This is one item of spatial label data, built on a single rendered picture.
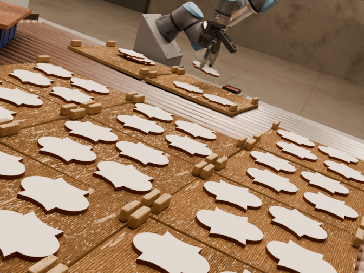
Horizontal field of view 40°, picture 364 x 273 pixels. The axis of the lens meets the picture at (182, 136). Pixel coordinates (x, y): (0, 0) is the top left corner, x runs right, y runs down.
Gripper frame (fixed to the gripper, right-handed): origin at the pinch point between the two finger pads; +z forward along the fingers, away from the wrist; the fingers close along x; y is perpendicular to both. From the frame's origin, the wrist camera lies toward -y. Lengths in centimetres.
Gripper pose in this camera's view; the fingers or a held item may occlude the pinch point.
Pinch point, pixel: (206, 67)
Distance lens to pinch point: 226.8
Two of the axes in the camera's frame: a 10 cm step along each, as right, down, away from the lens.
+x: -4.4, 1.7, -8.8
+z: -3.4, 8.8, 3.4
